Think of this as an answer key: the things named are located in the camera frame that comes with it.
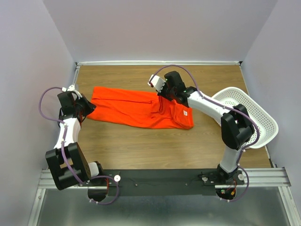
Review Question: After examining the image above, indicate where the orange t shirt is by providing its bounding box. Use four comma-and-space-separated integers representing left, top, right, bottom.
88, 87, 194, 129

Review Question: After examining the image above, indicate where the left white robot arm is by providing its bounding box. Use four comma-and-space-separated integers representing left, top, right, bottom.
45, 91, 104, 190

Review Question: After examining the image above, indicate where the back aluminium edge strip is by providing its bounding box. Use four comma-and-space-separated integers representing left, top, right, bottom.
76, 60, 240, 66

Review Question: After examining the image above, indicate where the left aluminium side rail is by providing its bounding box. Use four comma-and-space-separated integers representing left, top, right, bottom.
48, 65, 80, 170

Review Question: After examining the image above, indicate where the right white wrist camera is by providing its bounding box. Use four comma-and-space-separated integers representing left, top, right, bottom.
147, 74, 166, 93

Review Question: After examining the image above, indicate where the aluminium frame rail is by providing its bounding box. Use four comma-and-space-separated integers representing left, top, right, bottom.
38, 168, 291, 189

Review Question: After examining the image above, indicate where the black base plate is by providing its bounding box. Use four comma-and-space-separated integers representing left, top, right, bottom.
77, 168, 245, 197

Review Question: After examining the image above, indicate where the white plastic basket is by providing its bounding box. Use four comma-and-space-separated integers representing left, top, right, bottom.
212, 87, 278, 149

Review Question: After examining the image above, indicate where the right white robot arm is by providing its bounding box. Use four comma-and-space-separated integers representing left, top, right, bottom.
148, 71, 254, 185

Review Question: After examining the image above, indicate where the left white knob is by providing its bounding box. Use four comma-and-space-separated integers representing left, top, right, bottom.
114, 175, 121, 182

